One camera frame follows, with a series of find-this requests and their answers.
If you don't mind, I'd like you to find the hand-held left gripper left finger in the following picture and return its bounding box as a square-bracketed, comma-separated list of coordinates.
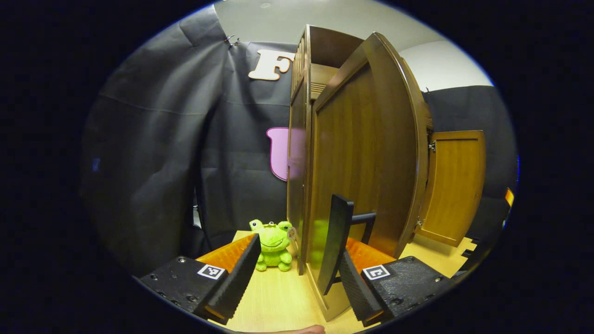
[138, 233, 261, 325]

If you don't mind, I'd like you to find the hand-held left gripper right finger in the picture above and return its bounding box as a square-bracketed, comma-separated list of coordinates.
[338, 238, 460, 327]

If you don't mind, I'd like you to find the wooden shoe cabinet door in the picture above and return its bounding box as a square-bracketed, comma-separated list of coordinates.
[415, 130, 486, 247]
[304, 32, 430, 322]

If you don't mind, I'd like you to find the wooden double-door shoe cabinet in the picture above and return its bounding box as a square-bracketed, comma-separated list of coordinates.
[287, 24, 434, 275]

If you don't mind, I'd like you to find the green frog plush toy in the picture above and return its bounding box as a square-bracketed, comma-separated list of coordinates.
[249, 219, 295, 272]

